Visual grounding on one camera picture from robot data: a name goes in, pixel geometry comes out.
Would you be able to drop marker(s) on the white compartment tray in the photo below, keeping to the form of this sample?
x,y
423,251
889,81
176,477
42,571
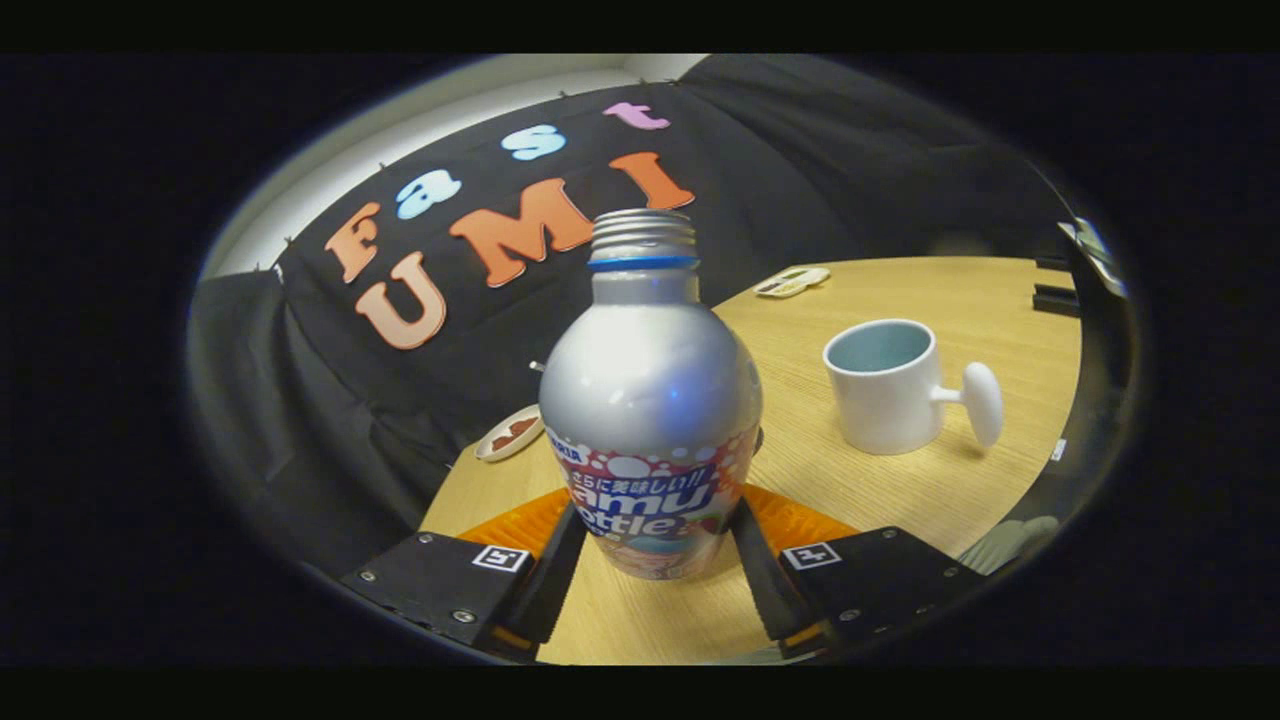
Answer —
x,y
790,282

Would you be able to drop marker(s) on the wooden table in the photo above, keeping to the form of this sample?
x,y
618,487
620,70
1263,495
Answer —
x,y
900,500

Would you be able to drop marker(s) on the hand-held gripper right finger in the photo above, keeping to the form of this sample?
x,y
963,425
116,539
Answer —
x,y
765,590

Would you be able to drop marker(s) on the brown sausage pieces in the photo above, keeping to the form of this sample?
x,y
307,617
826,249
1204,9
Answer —
x,y
515,432

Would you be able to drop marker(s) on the white round plate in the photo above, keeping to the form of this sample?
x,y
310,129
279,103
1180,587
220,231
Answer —
x,y
490,448

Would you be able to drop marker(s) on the dark brown round coaster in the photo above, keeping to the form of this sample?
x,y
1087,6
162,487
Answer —
x,y
758,441

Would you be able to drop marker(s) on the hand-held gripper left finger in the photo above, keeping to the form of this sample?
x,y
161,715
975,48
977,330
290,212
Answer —
x,y
558,585

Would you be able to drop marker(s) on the black block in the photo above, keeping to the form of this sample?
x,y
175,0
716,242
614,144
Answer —
x,y
1056,300
1052,262

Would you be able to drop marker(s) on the silver juice bottle printed label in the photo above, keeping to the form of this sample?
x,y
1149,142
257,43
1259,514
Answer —
x,y
650,380

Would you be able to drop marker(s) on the pale grey cloth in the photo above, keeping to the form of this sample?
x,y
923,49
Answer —
x,y
1010,545

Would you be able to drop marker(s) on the black backdrop cloth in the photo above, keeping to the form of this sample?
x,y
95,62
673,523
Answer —
x,y
800,180

